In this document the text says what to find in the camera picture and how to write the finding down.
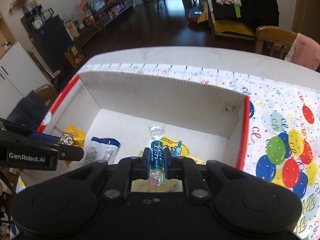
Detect sofa with clothes pile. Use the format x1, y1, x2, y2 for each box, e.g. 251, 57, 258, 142
206, 0, 279, 40

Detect wooden chair with pink cloth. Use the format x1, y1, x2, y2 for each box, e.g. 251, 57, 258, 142
255, 25, 319, 72

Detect white cabinet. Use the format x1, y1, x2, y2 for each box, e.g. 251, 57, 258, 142
0, 42, 50, 119

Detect red cardboard box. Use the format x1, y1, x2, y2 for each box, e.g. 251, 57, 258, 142
38, 71, 249, 170

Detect black side cabinet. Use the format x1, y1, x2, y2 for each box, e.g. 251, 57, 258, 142
21, 5, 72, 74

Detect dark tv console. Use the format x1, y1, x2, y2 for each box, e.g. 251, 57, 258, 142
73, 0, 133, 47

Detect blue candy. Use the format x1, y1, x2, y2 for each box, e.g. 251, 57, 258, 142
149, 124, 165, 186

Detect yellow sesame snack packet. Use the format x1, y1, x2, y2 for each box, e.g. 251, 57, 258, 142
57, 124, 87, 167

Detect blue white biscuit packet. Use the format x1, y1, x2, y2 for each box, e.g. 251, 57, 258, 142
84, 137, 120, 164

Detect colourful balloon birthday tablecloth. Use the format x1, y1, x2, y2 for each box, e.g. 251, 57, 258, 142
15, 62, 320, 240

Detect yellow minion snack packet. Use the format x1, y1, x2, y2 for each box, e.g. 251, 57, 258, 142
138, 136, 207, 165

